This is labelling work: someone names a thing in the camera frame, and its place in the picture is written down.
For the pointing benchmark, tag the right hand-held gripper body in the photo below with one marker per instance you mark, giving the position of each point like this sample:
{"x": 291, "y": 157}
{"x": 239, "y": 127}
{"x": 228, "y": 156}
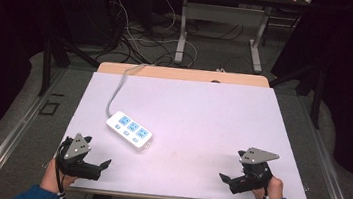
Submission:
{"x": 253, "y": 175}

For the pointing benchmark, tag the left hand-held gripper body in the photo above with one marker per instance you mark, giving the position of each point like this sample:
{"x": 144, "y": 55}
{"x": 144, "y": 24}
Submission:
{"x": 82, "y": 170}

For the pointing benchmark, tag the white power strip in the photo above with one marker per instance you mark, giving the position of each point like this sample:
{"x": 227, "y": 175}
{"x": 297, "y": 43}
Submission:
{"x": 129, "y": 129}

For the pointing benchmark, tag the person's right hand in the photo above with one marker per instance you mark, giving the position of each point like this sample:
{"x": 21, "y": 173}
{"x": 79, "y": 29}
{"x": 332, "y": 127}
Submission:
{"x": 273, "y": 191}

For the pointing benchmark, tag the person's left hand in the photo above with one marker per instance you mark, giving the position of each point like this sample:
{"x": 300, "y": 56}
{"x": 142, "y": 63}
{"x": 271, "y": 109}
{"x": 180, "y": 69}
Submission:
{"x": 53, "y": 179}

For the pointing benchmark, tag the white table mat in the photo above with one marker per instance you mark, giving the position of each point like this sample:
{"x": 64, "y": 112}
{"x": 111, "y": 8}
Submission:
{"x": 201, "y": 129}

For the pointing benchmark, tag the black metal stand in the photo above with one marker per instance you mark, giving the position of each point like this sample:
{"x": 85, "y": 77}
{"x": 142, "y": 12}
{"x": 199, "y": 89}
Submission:
{"x": 316, "y": 95}
{"x": 47, "y": 64}

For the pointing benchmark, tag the black computer case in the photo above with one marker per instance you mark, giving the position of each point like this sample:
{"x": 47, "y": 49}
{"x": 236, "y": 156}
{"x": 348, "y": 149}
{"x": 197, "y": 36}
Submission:
{"x": 87, "y": 12}

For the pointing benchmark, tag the aluminium floor rail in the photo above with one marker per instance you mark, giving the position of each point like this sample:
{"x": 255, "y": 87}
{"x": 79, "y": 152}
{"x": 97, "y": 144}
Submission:
{"x": 328, "y": 167}
{"x": 12, "y": 134}

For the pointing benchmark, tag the grey metal frame desk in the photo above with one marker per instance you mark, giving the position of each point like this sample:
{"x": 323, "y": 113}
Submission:
{"x": 224, "y": 14}

